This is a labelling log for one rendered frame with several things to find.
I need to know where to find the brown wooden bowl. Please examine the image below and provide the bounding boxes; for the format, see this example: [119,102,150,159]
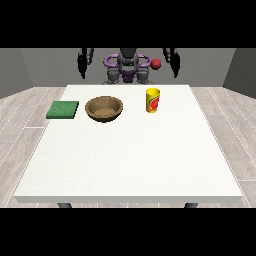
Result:
[84,95,124,124]

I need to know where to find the yellow cup with melon print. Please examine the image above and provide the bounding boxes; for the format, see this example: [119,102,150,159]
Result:
[145,87,161,115]

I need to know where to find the green square pad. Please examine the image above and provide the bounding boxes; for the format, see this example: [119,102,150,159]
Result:
[45,100,80,120]

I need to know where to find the small red ball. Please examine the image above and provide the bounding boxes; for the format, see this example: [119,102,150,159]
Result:
[150,58,162,71]

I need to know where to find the grey robot trunk purple rings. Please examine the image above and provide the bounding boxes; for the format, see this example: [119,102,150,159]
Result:
[102,48,155,85]

